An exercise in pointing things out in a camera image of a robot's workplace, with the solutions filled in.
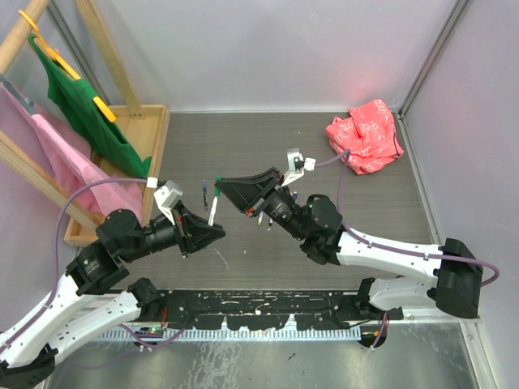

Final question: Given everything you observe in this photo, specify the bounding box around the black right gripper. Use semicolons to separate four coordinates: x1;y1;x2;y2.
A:
215;167;309;242

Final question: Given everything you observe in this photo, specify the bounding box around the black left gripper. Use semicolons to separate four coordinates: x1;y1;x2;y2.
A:
123;199;226;261

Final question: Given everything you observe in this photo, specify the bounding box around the white marker with green end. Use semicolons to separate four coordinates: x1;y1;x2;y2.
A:
208;195;219;226

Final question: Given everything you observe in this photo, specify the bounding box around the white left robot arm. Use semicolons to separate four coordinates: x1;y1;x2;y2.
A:
1;203;225;388

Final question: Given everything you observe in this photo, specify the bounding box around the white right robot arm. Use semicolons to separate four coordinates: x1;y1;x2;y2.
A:
215;168;483;319

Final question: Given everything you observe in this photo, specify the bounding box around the dark blue pen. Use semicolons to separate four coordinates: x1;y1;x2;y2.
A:
202;179;208;211

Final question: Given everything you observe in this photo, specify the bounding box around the wooden rack base tray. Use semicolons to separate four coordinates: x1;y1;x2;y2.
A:
63;104;171;248

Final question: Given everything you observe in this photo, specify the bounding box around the green cloth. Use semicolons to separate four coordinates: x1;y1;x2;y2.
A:
28;34;152;178

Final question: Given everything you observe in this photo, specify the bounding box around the coral patterned cloth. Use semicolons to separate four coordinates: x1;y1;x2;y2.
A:
325;99;404;175

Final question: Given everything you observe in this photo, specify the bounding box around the pink cloth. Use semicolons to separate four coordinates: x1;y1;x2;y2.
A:
1;85;143;220

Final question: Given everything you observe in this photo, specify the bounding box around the blue-grey clothes hanger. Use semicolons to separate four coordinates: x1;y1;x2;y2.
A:
1;75;37;115

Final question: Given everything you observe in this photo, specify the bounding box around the yellow clothes hanger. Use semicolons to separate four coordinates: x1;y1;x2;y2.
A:
19;10;116;122

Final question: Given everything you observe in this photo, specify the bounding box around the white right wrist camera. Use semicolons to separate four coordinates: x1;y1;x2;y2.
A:
281;148;316;186

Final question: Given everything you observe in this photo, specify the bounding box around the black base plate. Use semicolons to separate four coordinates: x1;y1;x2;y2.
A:
135;290;383;331

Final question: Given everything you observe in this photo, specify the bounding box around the grey slotted cable duct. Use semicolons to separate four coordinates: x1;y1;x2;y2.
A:
90;326;362;343

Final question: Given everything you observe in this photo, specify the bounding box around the wooden rack frame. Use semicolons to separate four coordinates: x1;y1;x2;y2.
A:
1;12;151;220

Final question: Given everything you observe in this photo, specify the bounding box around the aluminium frame post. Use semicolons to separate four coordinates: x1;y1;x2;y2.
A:
397;0;473;119

